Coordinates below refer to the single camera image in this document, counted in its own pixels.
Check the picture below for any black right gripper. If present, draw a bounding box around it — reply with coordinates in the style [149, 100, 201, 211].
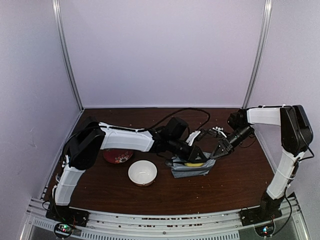
[210, 125, 253, 159]

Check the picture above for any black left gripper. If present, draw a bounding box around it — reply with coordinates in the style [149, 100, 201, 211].
[168, 137, 208, 164]

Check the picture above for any yellow sponge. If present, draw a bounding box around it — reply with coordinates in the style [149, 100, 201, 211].
[184, 162, 204, 168]

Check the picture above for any grey zip pouch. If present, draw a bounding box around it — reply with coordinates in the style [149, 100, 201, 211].
[164, 156, 216, 179]

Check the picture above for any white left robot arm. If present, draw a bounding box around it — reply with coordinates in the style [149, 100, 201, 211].
[50, 117, 209, 222]

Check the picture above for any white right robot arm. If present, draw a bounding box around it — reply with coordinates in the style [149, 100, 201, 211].
[210, 105, 314, 221]

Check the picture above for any white ceramic bowl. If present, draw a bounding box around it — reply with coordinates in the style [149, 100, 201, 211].
[127, 160, 158, 187]

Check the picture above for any red floral plate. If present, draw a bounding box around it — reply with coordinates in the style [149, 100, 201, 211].
[102, 148, 134, 164]

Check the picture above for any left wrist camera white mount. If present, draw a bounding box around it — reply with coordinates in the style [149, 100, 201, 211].
[185, 129, 207, 146]

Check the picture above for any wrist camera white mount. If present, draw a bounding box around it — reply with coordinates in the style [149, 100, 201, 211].
[185, 129, 207, 146]
[207, 126, 228, 138]

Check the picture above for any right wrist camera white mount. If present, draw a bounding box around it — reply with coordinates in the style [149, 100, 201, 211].
[207, 126, 228, 138]

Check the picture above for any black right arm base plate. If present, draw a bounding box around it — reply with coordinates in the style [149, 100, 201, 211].
[239, 206, 283, 227]

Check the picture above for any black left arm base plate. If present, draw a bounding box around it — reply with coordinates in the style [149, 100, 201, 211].
[45, 206, 90, 227]

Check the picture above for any right aluminium corner post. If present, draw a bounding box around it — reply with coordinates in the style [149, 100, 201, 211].
[241, 0, 273, 109]

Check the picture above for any aluminium corner post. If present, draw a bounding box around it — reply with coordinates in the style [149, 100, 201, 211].
[52, 0, 84, 112]
[241, 0, 273, 109]

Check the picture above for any left aluminium corner post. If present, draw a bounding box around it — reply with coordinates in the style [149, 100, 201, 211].
[52, 0, 84, 112]

